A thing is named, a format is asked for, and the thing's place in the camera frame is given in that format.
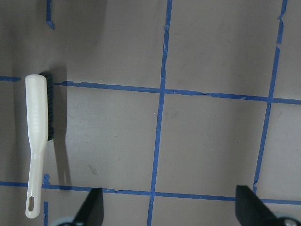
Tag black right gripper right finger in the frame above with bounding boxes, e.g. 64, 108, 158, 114
236, 186, 282, 226

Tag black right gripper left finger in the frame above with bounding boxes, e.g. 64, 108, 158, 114
72, 188, 104, 226

